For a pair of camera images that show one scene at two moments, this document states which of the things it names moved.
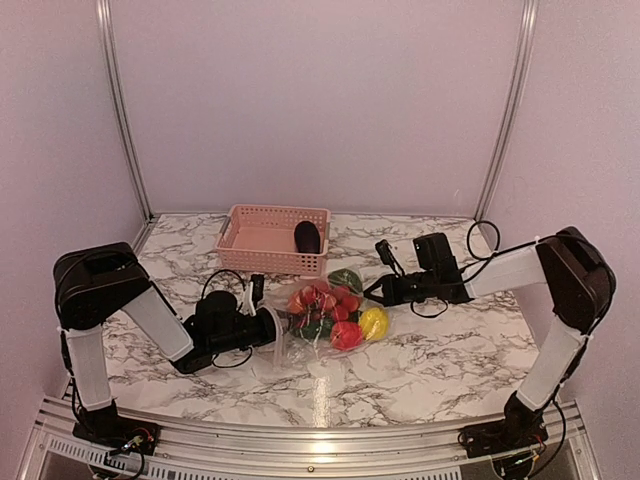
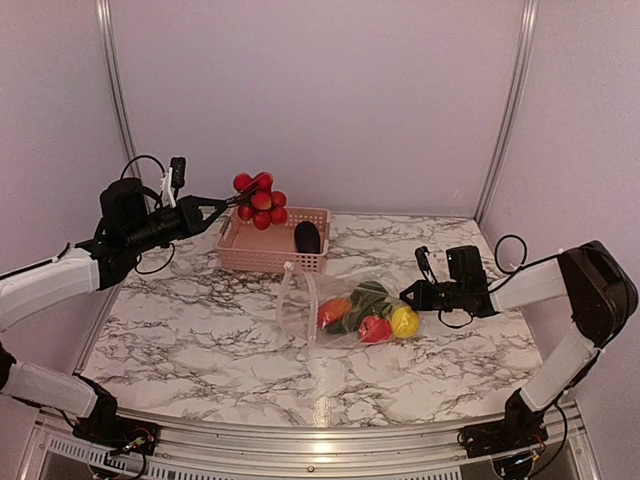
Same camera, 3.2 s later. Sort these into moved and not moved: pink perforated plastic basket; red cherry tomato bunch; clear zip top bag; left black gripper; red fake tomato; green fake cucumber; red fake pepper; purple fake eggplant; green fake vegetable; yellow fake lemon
Moved: yellow fake lemon; red fake tomato; green fake cucumber; left black gripper; red fake pepper; green fake vegetable; clear zip top bag; red cherry tomato bunch
Not moved: purple fake eggplant; pink perforated plastic basket
